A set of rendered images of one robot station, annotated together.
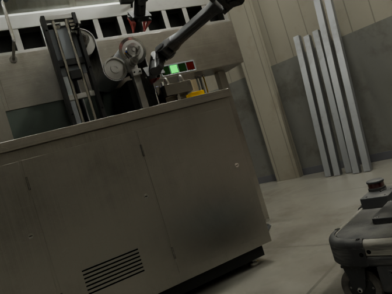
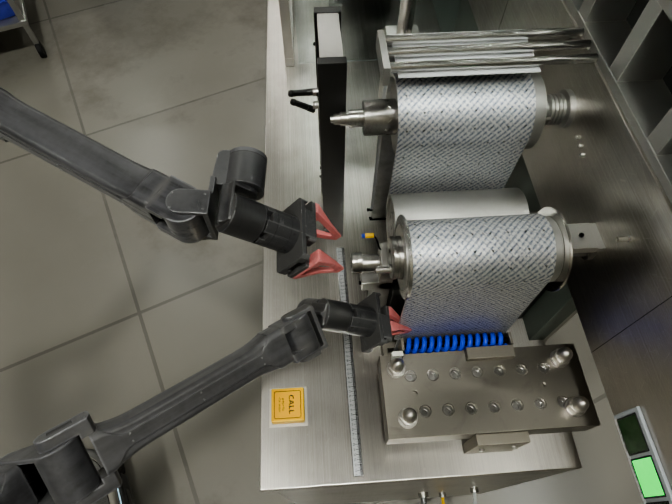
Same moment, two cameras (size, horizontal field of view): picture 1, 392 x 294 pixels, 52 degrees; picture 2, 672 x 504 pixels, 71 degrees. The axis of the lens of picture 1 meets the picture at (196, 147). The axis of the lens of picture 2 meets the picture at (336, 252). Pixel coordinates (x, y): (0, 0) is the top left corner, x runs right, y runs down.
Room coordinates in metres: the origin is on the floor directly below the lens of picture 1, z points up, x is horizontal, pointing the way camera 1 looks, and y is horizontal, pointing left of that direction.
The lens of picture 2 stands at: (2.17, -0.25, 1.96)
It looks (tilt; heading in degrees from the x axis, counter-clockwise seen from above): 59 degrees down; 112
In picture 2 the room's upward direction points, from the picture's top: straight up
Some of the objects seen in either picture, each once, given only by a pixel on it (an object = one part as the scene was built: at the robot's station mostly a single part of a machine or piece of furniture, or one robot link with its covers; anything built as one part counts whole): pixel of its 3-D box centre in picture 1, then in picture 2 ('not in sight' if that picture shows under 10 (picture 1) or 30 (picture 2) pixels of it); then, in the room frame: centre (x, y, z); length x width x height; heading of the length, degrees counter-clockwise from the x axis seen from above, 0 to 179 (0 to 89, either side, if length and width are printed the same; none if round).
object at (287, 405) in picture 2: (195, 94); (288, 405); (1.99, -0.07, 0.91); 0.07 x 0.07 x 0.02; 26
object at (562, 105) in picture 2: not in sight; (547, 109); (2.28, 0.53, 1.34); 0.07 x 0.07 x 0.07; 26
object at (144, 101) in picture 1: (139, 86); (372, 290); (2.08, 0.19, 1.05); 0.06 x 0.05 x 0.31; 26
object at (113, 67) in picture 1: (109, 75); (453, 221); (2.19, 0.33, 1.18); 0.26 x 0.12 x 0.12; 26
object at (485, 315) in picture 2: (144, 80); (459, 318); (2.26, 0.17, 1.11); 0.23 x 0.01 x 0.18; 26
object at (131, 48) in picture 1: (133, 49); (395, 257); (2.11, 0.17, 1.25); 0.07 x 0.02 x 0.07; 116
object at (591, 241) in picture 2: not in sight; (583, 237); (2.40, 0.30, 1.28); 0.06 x 0.05 x 0.02; 26
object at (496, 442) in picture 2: not in sight; (495, 444); (2.41, 0.00, 0.97); 0.10 x 0.03 x 0.11; 26
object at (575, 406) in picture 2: not in sight; (579, 404); (2.52, 0.11, 1.05); 0.04 x 0.04 x 0.04
